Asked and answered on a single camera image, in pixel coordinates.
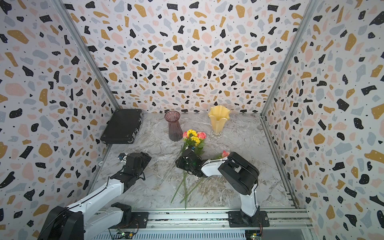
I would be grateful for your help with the left corner aluminium post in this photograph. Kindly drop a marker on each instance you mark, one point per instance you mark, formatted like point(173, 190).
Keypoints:
point(65, 16)

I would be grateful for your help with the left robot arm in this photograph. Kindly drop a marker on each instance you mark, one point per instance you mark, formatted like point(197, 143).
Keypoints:
point(82, 221)

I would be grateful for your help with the purple ribbed glass vase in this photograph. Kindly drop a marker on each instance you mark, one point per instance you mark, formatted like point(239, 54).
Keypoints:
point(175, 130)

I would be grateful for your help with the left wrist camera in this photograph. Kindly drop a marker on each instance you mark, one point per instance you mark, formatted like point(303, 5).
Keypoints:
point(123, 157)

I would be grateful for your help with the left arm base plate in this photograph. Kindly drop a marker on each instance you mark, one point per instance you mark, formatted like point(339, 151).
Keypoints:
point(133, 221)

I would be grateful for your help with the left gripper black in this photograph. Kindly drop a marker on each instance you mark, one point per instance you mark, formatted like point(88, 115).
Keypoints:
point(143, 161)

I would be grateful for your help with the right corner aluminium post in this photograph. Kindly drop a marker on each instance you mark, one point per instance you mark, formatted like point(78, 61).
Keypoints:
point(295, 43)

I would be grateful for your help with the yellow fluted glass vase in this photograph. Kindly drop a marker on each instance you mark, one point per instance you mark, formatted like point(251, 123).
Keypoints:
point(218, 115)

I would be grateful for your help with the black hard case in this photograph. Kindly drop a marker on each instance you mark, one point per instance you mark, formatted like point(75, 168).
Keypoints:
point(123, 127)

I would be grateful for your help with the corner aluminium post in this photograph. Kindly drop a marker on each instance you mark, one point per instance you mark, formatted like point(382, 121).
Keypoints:
point(65, 16)
point(295, 43)

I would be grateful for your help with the yellow flower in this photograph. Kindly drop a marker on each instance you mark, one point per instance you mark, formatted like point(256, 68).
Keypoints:
point(166, 175)
point(181, 186)

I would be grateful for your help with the green circuit board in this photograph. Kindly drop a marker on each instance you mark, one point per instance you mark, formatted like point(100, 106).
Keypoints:
point(123, 235)

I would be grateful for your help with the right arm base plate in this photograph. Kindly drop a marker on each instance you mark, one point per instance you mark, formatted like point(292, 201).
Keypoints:
point(238, 219)

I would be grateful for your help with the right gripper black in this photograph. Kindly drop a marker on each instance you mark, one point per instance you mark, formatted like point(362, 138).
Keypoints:
point(179, 163)

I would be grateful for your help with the aluminium front rail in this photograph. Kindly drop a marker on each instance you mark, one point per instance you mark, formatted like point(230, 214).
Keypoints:
point(213, 224)

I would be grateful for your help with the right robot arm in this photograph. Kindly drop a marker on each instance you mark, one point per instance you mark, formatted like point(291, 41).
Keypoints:
point(237, 171)

